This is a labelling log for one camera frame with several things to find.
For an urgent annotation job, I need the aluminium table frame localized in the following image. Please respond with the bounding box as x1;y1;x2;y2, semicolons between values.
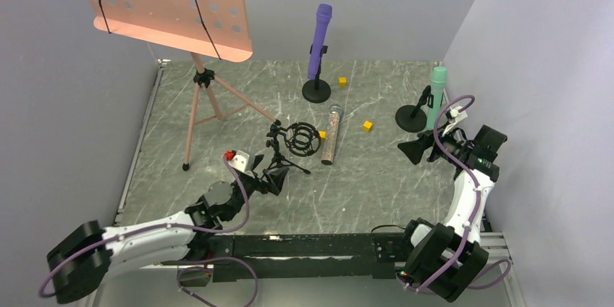
76;59;171;307

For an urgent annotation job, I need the black round-base clamp stand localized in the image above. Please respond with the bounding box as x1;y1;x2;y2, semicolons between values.
302;45;331;104

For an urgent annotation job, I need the purple microphone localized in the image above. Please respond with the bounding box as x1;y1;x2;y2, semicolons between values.
308;4;332;80

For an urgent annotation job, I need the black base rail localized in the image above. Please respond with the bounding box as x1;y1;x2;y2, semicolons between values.
176;232;413;282

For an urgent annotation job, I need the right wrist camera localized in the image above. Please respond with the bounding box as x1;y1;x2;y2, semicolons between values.
442;106;468;136

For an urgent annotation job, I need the mint green microphone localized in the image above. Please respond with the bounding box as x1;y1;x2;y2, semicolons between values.
426;66;447;130

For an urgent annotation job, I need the yellow cube middle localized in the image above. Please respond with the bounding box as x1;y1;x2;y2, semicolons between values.
362;121;373;132

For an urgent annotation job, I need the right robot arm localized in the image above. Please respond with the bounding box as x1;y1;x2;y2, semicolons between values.
398;125;508;303

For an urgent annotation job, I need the glitter silver microphone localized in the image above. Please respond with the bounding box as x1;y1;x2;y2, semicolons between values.
321;104;343;165

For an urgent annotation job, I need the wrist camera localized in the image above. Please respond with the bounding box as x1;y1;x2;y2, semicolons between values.
442;106;468;136
224;150;254;174

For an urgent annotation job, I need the pink perforated music stand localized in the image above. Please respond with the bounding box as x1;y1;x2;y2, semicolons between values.
89;0;274;170

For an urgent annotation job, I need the black shock mount tripod stand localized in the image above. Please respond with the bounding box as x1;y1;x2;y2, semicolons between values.
264;120;321;174

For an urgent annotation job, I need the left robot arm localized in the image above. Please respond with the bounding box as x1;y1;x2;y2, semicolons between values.
38;151;289;304

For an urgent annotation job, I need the black round-base clip stand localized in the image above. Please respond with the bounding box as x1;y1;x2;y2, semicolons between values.
395;85;431;133

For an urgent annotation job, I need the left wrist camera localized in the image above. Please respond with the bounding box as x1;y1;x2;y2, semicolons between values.
224;150;254;174

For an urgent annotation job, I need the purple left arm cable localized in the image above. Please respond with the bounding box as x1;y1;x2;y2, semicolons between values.
38;155;260;307

